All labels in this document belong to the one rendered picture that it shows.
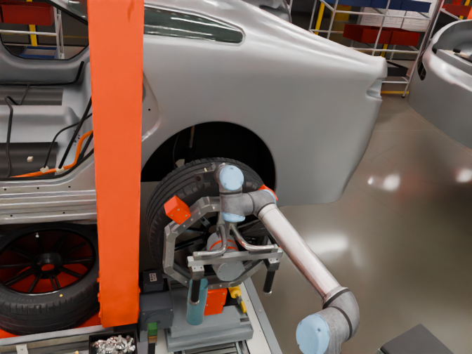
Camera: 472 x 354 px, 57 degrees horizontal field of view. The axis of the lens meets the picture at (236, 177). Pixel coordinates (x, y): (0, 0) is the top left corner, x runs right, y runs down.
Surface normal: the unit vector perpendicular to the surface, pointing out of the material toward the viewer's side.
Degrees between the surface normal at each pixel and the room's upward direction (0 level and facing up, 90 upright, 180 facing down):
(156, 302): 0
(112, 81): 90
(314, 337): 79
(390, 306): 0
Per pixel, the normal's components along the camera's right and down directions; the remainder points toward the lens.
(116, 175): 0.28, 0.54
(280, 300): 0.14, -0.84
